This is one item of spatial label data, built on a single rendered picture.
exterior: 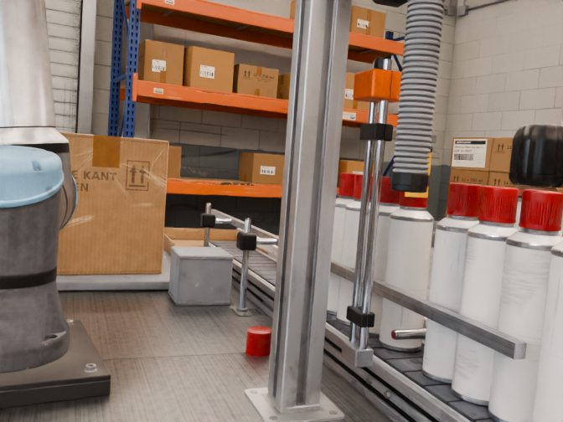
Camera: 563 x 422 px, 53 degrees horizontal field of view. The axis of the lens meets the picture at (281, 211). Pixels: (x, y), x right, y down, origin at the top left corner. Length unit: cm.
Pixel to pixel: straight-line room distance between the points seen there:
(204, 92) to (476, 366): 402
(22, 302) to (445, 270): 45
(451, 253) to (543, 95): 560
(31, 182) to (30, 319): 15
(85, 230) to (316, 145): 66
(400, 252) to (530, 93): 562
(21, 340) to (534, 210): 52
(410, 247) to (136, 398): 35
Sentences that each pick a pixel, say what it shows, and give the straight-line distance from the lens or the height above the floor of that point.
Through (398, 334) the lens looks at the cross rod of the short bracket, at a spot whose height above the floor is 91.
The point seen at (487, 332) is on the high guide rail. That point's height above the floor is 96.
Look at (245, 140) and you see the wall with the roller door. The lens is 551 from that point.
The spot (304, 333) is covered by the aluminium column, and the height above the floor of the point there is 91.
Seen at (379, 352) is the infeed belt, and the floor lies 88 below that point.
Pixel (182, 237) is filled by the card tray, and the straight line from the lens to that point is 179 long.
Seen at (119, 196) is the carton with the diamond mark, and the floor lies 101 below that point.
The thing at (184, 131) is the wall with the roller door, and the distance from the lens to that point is 529.
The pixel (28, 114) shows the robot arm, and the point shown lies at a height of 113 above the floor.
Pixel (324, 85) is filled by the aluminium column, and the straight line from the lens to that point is 60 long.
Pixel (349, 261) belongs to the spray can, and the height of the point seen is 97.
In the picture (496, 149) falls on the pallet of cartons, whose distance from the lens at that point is 441.
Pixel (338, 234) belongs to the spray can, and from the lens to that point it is 81.
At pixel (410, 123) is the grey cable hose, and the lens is 51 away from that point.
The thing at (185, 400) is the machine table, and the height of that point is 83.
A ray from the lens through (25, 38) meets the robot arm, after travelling 82.
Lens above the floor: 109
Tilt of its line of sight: 5 degrees down
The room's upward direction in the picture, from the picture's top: 4 degrees clockwise
